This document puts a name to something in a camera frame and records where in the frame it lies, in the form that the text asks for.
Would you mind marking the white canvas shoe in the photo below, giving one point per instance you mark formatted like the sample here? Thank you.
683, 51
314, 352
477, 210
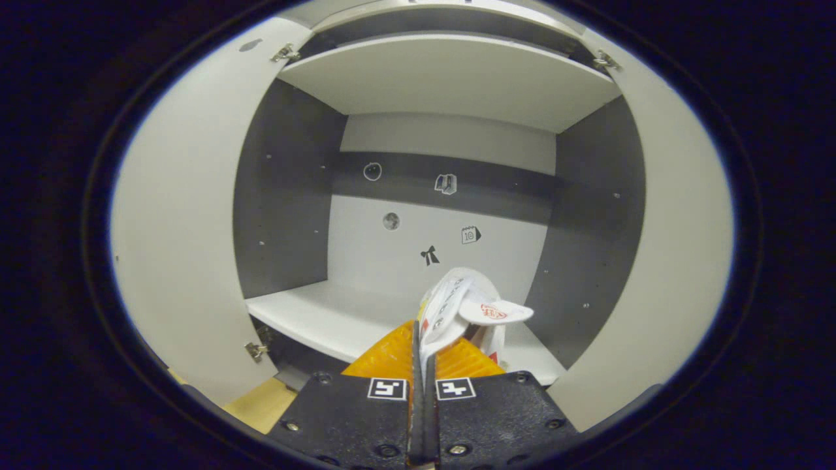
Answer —
450, 300

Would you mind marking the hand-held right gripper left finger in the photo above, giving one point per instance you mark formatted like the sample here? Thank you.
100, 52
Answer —
353, 424

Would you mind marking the white grey shoe cabinet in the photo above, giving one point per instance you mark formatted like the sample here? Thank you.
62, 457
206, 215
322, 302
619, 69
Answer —
444, 196

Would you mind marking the white shoe cabinet door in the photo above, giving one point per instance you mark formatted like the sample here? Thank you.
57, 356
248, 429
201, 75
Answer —
176, 228
666, 261

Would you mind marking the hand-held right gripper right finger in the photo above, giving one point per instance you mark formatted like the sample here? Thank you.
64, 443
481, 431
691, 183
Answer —
496, 418

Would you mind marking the white cabinet shelf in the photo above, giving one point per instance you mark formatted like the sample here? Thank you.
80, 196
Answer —
326, 320
450, 78

